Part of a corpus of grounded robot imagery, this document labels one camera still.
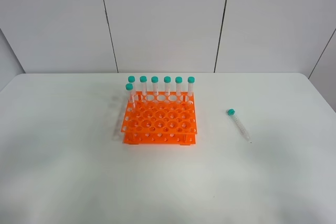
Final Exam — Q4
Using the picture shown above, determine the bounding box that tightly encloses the teal-capped test tube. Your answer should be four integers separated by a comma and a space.
226, 109, 251, 143

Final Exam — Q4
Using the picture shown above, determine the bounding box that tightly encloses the front-left racked test tube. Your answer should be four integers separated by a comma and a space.
125, 83, 136, 112

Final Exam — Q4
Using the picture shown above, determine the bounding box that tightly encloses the row test tube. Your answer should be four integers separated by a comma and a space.
164, 76, 171, 100
187, 76, 195, 105
151, 76, 159, 101
175, 76, 183, 101
140, 76, 147, 102
128, 76, 137, 96

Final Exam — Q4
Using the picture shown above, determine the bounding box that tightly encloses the orange test tube rack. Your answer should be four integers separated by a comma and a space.
121, 91, 197, 145

